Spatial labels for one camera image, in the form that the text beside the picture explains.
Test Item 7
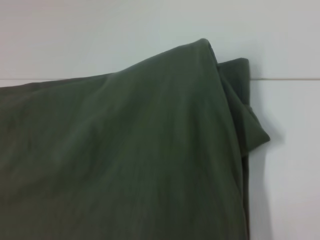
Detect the dark green shirt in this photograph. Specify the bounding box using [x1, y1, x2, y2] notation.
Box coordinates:
[0, 37, 272, 240]

